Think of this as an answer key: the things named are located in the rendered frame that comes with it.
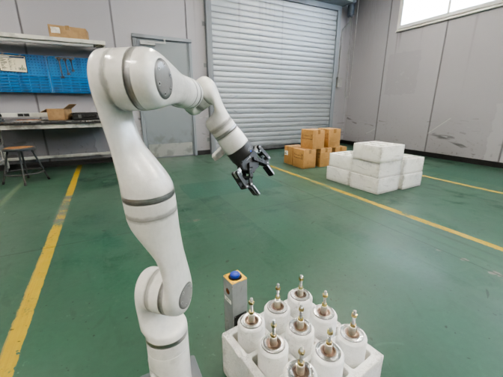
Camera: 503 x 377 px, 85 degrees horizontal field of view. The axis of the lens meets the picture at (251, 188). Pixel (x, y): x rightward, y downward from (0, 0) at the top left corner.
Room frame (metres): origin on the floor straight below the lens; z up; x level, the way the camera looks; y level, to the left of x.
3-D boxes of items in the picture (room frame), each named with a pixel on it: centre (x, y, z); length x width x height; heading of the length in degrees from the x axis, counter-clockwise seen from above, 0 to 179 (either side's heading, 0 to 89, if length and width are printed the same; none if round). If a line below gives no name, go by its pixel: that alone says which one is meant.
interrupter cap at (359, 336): (0.73, -0.33, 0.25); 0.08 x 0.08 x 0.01
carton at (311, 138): (4.53, -0.99, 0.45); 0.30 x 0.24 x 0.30; 29
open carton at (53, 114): (4.28, 2.87, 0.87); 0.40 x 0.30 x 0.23; 103
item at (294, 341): (0.75, -0.16, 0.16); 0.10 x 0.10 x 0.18
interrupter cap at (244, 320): (0.78, 0.00, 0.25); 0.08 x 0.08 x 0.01
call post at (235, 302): (0.95, 0.07, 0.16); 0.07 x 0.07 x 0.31; 35
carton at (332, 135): (4.71, -1.30, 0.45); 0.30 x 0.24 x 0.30; 25
